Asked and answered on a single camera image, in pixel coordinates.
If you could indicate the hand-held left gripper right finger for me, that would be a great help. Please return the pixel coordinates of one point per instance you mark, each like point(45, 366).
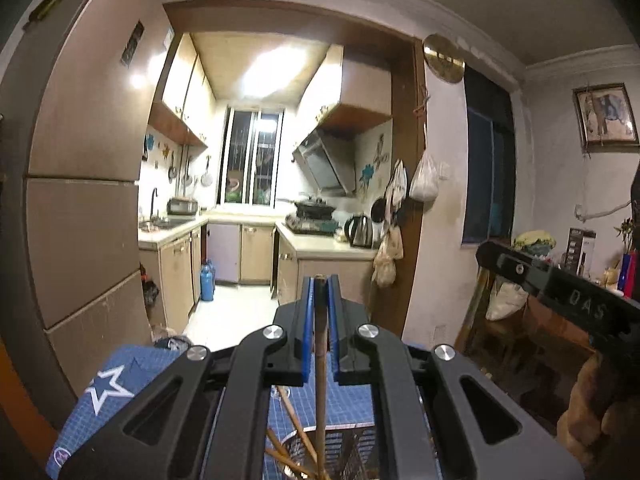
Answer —
point(335, 365)

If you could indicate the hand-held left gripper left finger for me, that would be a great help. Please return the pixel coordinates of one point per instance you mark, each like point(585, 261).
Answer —
point(308, 340)

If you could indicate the light wooden chopstick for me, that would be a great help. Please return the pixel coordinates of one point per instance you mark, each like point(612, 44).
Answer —
point(287, 460)
point(292, 420)
point(320, 400)

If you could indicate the teal perforated utensil holder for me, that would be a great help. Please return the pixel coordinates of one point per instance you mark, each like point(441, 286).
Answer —
point(350, 455)

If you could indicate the person's right hand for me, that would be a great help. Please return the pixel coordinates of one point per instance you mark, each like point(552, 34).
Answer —
point(595, 405)

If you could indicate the dark wooden table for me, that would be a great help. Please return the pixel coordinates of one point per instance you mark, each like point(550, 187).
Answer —
point(555, 330)

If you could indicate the red blue white item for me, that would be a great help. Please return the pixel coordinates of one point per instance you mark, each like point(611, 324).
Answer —
point(629, 275)

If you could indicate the dark printed carton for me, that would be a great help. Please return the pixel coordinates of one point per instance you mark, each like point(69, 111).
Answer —
point(581, 252)

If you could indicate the potted green plant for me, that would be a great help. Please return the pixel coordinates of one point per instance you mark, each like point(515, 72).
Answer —
point(625, 235)

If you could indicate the white bag on chair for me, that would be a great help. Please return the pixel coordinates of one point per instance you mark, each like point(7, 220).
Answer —
point(507, 302)

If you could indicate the yellow green vegetable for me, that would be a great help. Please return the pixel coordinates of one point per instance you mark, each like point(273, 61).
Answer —
point(535, 242)

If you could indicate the kitchen base cabinets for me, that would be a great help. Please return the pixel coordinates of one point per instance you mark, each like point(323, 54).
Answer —
point(255, 255)

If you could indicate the wooden chair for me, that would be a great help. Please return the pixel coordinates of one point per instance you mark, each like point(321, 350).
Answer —
point(480, 330)

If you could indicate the beige hanging bags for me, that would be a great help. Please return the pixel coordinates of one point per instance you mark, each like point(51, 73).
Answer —
point(387, 260)

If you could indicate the gas stove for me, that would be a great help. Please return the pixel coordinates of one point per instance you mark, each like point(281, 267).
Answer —
point(310, 225)

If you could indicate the blue bottle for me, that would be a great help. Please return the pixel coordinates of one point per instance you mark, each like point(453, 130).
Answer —
point(213, 272)
point(206, 285)

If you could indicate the steel electric kettle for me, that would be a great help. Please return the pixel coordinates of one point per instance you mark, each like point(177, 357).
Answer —
point(360, 232)

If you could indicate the black wok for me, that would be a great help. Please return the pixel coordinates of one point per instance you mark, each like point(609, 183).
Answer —
point(312, 207)

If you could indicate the hanging black pan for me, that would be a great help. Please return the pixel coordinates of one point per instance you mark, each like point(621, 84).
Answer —
point(378, 210)

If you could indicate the black floor bag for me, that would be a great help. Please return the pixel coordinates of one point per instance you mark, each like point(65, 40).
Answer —
point(151, 292)

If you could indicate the blue star tablecloth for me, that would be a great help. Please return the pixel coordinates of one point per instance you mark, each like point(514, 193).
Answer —
point(145, 360)

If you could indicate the range hood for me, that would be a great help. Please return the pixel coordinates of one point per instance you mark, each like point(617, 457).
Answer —
point(325, 165)

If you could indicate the patterned hanging bag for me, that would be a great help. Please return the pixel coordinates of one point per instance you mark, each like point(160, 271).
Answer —
point(397, 185)

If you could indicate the dark room window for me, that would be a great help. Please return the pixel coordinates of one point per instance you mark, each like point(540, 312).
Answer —
point(487, 160)

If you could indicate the grey countertop cooker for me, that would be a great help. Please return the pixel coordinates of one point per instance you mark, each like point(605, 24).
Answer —
point(182, 206)

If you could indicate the barred kitchen window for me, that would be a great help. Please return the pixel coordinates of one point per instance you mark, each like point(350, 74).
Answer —
point(250, 160)

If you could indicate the hanging round strainer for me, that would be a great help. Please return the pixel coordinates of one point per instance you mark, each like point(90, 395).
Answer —
point(207, 177)

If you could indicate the white plastic bag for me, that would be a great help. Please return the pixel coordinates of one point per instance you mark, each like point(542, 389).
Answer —
point(424, 182)

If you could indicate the black faucet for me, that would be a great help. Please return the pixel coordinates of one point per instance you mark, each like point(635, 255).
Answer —
point(155, 202)

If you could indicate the hanging frying pan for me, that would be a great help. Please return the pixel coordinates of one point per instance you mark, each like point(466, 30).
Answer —
point(172, 172)

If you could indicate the upper cabinet above hood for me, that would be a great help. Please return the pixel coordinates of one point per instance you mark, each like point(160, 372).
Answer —
point(350, 90)

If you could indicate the ceiling light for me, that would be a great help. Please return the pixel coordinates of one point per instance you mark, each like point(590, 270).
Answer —
point(280, 67)

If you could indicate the long upper kitchen cabinets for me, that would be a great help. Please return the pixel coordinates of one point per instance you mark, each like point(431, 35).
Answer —
point(180, 95)

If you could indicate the brown refrigerator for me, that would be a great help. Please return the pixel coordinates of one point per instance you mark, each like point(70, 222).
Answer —
point(85, 135)

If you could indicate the framed wall picture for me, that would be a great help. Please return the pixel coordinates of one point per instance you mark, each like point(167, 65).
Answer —
point(607, 115)

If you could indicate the wall switch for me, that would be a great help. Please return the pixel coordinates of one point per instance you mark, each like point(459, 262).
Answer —
point(445, 171)

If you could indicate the gold wall clock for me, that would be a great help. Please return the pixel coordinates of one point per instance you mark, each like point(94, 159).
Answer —
point(444, 58)

